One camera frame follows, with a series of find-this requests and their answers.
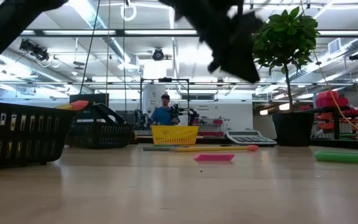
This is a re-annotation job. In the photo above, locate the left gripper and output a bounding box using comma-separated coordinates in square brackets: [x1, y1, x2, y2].
[197, 6, 264, 83]

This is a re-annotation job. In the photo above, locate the yellow pencil orange eraser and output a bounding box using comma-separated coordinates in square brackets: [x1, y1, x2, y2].
[53, 100, 90, 112]
[173, 144, 260, 153]

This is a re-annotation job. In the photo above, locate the grey crayon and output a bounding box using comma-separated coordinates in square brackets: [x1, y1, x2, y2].
[142, 146, 180, 152]

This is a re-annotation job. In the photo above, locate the green marker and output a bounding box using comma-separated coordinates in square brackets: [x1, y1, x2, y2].
[314, 149, 358, 166]

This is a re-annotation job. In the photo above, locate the shelf with red bins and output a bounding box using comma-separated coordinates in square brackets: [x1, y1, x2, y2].
[303, 90, 358, 140]

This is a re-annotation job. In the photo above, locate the green leafy plant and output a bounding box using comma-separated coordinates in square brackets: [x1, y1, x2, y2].
[252, 6, 321, 113]

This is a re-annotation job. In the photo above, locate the grey calculator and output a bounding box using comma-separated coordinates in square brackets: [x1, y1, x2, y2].
[225, 129, 278, 146]

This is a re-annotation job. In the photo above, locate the white cylindrical tank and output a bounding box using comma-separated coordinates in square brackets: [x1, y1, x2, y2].
[142, 83, 167, 113]

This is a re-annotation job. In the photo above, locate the black plant pot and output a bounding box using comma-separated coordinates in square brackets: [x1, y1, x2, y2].
[272, 111, 315, 147]

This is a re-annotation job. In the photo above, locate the person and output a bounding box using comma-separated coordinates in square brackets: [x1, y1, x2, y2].
[150, 93, 181, 126]

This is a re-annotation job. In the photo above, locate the yellow plastic bin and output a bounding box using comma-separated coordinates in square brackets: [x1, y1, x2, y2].
[150, 124, 200, 146]

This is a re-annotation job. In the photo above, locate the pink eraser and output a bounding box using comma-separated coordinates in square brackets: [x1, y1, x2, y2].
[193, 152, 236, 162]

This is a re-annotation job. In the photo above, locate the white ceiling vent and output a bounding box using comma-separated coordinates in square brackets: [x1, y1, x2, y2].
[328, 37, 343, 55]

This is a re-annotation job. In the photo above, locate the black plastic bin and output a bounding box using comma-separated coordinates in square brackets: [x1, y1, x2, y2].
[0, 100, 78, 171]
[66, 103, 135, 149]

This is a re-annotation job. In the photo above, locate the black ceiling camera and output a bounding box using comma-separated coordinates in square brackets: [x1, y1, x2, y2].
[152, 47, 165, 62]
[19, 38, 51, 62]

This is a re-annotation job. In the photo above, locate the yellow hanging cable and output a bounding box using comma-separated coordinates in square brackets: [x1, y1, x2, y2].
[300, 0, 358, 141]

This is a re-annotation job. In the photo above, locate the black aluminium table frame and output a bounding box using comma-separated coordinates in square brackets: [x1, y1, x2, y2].
[129, 135, 358, 152]

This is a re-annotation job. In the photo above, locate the black hanging cable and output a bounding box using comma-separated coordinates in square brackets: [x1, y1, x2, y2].
[79, 0, 102, 95]

